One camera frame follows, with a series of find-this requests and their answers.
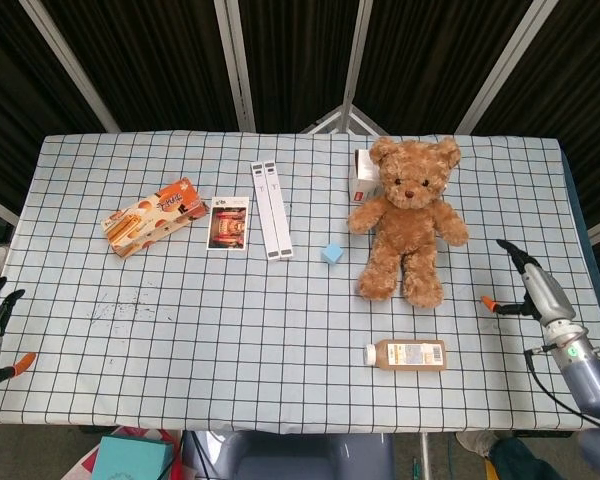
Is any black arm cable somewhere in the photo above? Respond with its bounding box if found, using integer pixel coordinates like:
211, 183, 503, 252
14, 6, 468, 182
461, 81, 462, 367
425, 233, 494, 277
523, 341, 600, 429

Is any white long box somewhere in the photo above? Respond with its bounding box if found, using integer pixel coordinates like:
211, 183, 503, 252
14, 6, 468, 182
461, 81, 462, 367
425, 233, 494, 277
263, 159, 295, 260
250, 160, 282, 261

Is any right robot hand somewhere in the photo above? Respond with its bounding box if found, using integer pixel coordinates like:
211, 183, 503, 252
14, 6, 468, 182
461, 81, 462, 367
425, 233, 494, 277
481, 239, 577, 328

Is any blue foam cube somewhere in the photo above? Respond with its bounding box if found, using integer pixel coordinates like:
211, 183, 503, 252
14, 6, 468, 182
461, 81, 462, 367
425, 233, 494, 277
320, 242, 344, 266

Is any white red small box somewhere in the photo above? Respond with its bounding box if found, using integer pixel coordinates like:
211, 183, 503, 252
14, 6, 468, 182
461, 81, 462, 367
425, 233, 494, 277
348, 148, 384, 203

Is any white shoe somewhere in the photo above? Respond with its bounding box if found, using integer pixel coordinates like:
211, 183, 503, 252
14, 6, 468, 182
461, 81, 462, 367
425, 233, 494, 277
455, 431, 501, 458

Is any orange snack box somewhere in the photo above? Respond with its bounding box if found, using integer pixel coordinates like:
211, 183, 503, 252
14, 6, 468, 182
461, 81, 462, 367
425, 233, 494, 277
100, 176, 210, 260

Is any metal frame stand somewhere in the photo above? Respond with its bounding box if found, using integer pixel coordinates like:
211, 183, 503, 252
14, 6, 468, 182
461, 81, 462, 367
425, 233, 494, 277
299, 103, 389, 136

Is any brown drink bottle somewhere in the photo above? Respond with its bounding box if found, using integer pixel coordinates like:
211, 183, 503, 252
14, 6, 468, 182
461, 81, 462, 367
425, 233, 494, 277
363, 339, 449, 373

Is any picture card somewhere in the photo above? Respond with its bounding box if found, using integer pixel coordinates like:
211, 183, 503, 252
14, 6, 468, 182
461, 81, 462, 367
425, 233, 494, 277
206, 196, 251, 251

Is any brown teddy bear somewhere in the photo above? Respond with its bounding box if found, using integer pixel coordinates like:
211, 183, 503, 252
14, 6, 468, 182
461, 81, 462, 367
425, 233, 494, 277
347, 135, 470, 309

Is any teal box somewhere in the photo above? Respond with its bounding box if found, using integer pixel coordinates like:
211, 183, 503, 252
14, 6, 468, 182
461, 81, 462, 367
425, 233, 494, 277
90, 435, 175, 480

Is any checkered tablecloth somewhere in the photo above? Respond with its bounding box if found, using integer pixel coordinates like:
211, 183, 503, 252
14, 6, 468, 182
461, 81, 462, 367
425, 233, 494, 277
0, 130, 600, 434

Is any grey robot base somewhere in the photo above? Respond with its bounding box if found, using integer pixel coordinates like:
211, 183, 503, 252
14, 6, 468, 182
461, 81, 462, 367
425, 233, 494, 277
213, 430, 396, 480

